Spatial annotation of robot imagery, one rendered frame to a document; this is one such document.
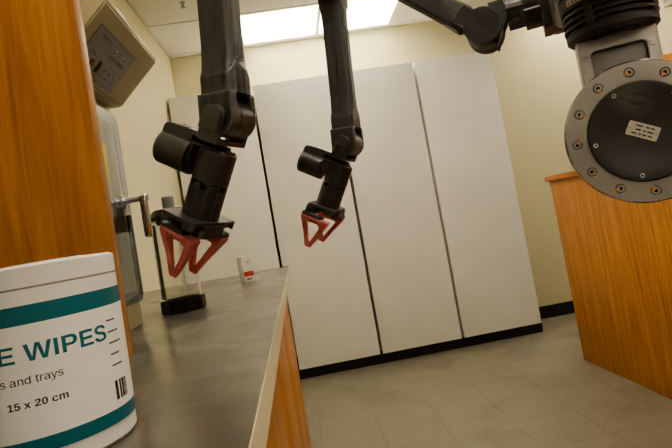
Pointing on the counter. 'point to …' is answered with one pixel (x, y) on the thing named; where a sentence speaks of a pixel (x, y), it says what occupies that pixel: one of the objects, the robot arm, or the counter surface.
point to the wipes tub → (63, 355)
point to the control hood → (93, 13)
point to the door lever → (141, 211)
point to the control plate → (105, 45)
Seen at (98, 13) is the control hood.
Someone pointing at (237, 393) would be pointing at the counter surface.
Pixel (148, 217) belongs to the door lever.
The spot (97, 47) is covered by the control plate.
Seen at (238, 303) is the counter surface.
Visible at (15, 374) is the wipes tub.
